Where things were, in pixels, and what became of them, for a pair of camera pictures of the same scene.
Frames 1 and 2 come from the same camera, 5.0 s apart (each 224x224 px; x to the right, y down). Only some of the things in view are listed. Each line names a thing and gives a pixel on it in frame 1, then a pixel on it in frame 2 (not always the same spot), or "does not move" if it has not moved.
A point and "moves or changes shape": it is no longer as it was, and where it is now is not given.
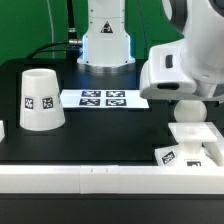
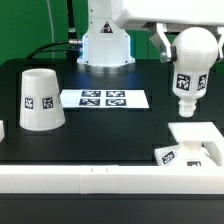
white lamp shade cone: [40, 100] does not move
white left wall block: [2, 131] does not move
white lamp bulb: [190, 111] moves or changes shape
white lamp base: [202, 146] does not move
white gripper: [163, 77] to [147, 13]
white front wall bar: [109, 179] does not move
